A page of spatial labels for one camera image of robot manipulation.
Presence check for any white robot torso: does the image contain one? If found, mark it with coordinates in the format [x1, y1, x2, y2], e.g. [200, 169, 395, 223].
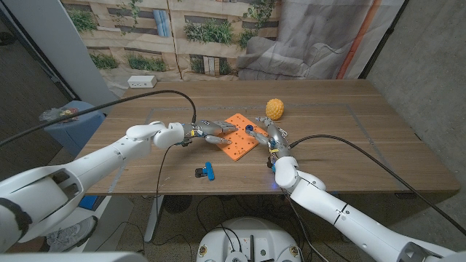
[196, 217, 302, 262]

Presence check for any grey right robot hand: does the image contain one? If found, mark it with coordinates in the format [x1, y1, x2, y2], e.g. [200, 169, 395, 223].
[245, 116, 292, 159]

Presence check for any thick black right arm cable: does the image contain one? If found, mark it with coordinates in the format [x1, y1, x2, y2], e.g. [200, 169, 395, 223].
[289, 134, 466, 237]

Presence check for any white table leg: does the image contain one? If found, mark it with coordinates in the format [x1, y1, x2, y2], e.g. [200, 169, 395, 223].
[143, 195, 165, 243]

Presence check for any orange peg board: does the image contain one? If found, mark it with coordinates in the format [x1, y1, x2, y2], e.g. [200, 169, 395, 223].
[216, 113, 269, 162]

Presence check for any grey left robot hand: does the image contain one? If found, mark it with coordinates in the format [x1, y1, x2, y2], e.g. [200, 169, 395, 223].
[181, 120, 240, 147]

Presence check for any blue and black clip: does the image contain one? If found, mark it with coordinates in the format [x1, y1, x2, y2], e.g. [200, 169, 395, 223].
[194, 161, 216, 182]

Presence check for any grey sneaker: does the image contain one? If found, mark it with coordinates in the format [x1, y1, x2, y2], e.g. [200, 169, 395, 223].
[45, 215, 98, 253]

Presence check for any printed backdrop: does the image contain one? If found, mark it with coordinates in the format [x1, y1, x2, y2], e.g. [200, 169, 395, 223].
[60, 0, 406, 98]

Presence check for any blue box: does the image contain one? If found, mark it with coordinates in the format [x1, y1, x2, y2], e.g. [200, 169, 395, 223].
[78, 196, 99, 210]

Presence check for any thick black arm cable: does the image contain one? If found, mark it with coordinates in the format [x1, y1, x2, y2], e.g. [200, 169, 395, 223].
[0, 90, 197, 146]
[289, 134, 466, 237]

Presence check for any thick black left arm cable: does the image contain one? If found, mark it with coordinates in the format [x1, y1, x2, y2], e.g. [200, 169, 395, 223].
[0, 90, 197, 146]

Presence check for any grey partition panel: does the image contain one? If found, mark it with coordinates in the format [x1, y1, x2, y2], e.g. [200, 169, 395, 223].
[1, 0, 119, 114]

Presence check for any yellow pineapple toy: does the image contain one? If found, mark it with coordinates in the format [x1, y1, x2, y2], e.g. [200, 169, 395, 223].
[264, 98, 285, 121]

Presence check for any clear bag of toys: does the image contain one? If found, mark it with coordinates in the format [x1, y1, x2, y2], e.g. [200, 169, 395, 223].
[39, 107, 79, 123]

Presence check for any grey floor cable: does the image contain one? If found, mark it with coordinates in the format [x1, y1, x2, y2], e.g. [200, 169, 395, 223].
[287, 194, 331, 262]

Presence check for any white power strip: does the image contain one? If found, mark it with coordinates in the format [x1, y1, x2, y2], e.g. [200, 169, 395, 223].
[127, 75, 157, 89]

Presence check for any thin black cable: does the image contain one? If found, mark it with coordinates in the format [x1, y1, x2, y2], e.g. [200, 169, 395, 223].
[155, 144, 174, 244]

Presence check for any blue stool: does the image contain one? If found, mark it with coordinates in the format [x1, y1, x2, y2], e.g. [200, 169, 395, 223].
[43, 100, 106, 154]

